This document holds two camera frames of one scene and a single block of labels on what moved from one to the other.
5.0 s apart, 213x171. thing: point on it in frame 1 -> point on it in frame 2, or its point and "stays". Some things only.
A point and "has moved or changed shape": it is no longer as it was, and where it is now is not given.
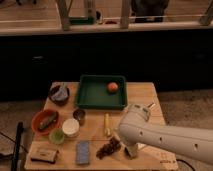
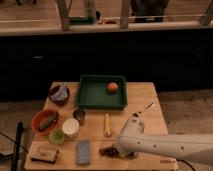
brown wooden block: [47, 155] stays
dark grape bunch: [107, 149] has moved or changed shape
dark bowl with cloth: [59, 94] stays
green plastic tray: [92, 92] stays
